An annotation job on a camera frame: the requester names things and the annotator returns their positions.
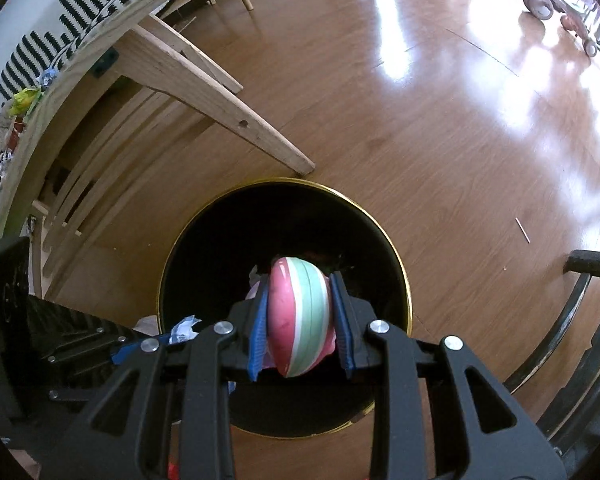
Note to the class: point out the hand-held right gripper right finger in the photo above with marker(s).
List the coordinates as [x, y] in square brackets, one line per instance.
[342, 330]

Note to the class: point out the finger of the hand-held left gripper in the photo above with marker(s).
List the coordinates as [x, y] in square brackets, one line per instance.
[80, 347]
[127, 355]

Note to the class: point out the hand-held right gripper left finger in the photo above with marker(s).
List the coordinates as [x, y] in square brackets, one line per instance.
[257, 330]

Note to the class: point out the mushroom squishy toy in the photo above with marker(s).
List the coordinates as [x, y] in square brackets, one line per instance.
[295, 315]

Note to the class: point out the blue white wrapper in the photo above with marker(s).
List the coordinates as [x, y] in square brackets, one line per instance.
[182, 330]

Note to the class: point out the black gold-rimmed trash bin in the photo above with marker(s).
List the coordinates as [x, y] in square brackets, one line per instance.
[220, 240]

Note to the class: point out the wooden chair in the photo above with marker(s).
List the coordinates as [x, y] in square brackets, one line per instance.
[105, 170]

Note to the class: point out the thin white stick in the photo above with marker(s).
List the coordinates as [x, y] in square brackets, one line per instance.
[522, 230]

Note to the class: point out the yellow-green wrapper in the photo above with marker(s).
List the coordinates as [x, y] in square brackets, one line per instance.
[22, 100]

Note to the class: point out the grey crumpled paper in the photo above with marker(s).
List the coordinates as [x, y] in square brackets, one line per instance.
[47, 77]

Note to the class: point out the black metal chair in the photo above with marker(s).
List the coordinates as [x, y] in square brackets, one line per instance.
[592, 262]

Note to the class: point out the wooden table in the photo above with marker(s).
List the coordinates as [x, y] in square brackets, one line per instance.
[190, 80]

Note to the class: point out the pink tricycle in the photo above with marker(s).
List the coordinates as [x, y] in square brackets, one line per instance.
[540, 2]

